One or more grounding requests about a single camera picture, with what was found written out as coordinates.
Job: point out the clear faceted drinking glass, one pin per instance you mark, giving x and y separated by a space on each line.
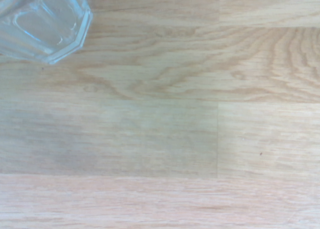
40 26

